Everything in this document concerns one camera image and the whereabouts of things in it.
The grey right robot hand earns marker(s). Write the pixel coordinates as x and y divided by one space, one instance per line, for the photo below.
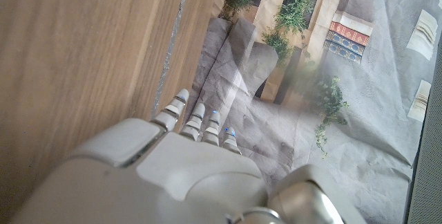
155 182

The printed fabric backdrop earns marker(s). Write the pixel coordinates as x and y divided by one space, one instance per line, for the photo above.
345 130

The grey tape strip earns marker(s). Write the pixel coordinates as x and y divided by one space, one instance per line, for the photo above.
168 54

